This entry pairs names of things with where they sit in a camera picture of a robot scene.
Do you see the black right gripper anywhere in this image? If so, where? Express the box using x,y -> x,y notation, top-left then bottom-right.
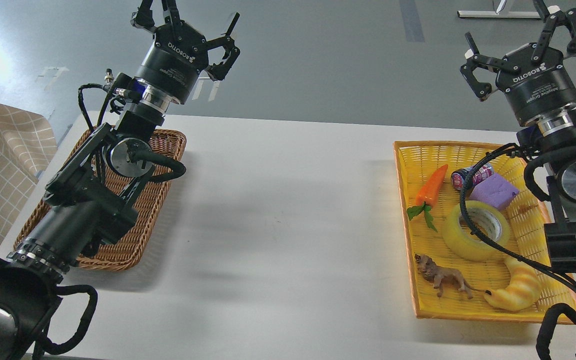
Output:
460,0 -> 576,127

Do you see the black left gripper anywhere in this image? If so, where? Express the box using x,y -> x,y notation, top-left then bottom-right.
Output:
130,0 -> 241,105

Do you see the yellow tape roll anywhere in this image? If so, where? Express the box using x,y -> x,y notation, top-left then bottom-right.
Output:
442,200 -> 511,262

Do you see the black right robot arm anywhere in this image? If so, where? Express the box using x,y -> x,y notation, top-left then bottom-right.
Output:
459,0 -> 576,360

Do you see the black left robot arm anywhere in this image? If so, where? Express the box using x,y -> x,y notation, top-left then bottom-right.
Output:
0,0 -> 241,360

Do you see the white metal stand base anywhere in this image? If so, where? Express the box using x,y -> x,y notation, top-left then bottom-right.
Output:
456,0 -> 540,19

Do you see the small purple can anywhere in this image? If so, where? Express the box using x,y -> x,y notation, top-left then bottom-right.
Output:
450,162 -> 495,191

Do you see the purple foam block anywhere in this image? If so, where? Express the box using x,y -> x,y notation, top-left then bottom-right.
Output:
468,173 -> 520,212

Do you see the orange toy carrot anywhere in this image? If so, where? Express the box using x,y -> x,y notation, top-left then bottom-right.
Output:
406,164 -> 449,233

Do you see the yellow plastic basket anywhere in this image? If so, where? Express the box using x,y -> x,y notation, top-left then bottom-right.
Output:
393,140 -> 576,323

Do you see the brown wicker basket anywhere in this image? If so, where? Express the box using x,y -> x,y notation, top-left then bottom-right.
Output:
12,129 -> 186,272

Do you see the brown toy lion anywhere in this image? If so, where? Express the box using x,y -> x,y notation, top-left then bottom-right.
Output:
413,253 -> 485,299

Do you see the toy croissant bread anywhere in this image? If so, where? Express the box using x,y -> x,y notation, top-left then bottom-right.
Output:
483,256 -> 541,312

